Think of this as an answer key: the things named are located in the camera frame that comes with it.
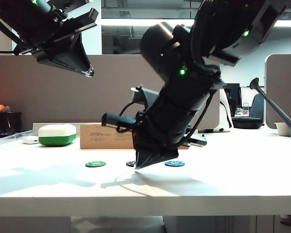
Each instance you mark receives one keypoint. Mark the white and green lidded case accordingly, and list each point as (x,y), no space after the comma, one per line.
(57,136)

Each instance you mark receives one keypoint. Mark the white paper bowl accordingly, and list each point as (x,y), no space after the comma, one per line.
(282,130)

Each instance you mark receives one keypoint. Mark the brown cardboard box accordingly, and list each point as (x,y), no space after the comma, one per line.
(99,138)

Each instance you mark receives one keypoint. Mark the small white earbuds case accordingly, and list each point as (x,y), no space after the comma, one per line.
(29,140)

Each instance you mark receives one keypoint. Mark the black poker chip 100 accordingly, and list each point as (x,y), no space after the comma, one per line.
(130,164)

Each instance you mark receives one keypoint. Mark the ceiling light strip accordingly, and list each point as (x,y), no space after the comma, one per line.
(126,22)

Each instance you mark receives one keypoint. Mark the dark blue office chair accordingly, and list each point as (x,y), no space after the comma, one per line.
(257,106)

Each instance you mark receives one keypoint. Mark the monitor with white screen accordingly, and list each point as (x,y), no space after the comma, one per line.
(246,95)

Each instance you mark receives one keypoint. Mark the white and black plush toy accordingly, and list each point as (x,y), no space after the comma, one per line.
(225,119)

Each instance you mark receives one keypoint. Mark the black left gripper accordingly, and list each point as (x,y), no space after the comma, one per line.
(55,26)

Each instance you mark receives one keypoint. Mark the black container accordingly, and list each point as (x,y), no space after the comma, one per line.
(9,125)

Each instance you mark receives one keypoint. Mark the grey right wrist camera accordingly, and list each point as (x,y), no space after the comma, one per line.
(145,95)

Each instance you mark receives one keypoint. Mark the narrow grey desk partition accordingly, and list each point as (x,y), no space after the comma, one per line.
(281,80)

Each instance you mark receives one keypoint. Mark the wide grey desk partition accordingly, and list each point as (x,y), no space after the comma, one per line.
(38,97)

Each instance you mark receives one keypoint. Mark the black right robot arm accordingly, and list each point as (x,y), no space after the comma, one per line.
(220,29)

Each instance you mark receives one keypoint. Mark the green poker chip 20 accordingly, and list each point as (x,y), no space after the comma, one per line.
(95,164)

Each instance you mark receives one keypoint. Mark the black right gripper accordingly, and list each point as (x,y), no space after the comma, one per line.
(167,121)

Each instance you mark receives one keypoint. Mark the clear acrylic tray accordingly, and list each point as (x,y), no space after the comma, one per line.
(12,137)

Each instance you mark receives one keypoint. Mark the black round cushion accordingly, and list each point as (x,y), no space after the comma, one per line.
(247,122)

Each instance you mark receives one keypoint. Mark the blue poker chip 50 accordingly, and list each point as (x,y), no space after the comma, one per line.
(175,164)

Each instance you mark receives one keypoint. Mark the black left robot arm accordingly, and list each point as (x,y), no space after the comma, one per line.
(14,17)

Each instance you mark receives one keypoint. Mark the black computer monitor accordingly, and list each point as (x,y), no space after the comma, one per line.
(234,94)

